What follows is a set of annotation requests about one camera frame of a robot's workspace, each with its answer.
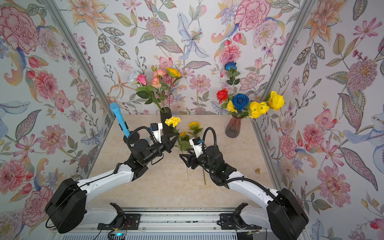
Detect brown glass vase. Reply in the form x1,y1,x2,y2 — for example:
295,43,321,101
225,117,242,138

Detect yellow carnation flower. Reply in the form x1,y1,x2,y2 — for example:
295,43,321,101
166,117,187,154

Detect blue toy microphone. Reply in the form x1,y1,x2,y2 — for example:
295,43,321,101
110,103,131,138

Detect yellow flower far right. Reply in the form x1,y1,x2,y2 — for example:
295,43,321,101
268,91,285,111

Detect black cylindrical vase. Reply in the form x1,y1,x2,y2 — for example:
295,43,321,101
160,107,174,135

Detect small yellow flower left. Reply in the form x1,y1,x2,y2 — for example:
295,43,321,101
227,101,237,113

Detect large blue rose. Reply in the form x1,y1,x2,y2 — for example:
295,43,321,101
232,94,250,111

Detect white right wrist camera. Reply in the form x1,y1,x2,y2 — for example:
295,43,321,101
190,137,203,158

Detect black microphone stand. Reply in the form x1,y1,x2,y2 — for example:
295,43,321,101
123,131,140,145

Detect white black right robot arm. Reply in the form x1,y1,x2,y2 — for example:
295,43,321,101
179,146,309,240

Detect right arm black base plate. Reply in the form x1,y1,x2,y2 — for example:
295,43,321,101
217,213,262,231

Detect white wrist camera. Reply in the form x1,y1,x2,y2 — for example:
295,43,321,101
150,123,163,143
190,137,203,158

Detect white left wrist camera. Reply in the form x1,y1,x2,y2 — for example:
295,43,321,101
150,123,163,143

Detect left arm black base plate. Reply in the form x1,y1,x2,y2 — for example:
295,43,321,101
97,214,141,231

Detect red rose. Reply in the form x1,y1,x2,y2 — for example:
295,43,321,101
217,89,229,105

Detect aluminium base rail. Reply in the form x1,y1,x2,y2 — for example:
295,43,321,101
47,206,307,240

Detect yellow flower middle right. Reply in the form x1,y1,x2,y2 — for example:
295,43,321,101
249,102,270,119

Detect peach pink flowers cluster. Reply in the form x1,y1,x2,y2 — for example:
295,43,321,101
151,69,166,89

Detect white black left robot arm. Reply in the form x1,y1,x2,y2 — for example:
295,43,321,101
45,133,179,234

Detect small yellow sunflower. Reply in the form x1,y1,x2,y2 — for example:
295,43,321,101
178,132,191,153

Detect small tall blue rose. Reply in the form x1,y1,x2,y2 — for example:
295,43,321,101
225,61,237,72

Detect pink rose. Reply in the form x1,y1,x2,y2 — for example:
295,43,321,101
137,74,147,86

